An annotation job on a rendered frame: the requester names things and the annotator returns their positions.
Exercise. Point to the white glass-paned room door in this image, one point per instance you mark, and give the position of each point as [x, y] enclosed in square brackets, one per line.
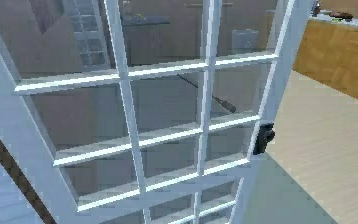
[130, 110]

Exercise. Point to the grey bin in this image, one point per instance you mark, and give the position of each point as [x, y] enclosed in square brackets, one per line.
[244, 40]

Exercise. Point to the wooden kitchen counter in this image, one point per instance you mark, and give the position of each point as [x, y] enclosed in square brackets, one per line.
[337, 56]

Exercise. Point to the dark pan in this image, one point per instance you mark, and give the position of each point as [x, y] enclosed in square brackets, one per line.
[341, 15]

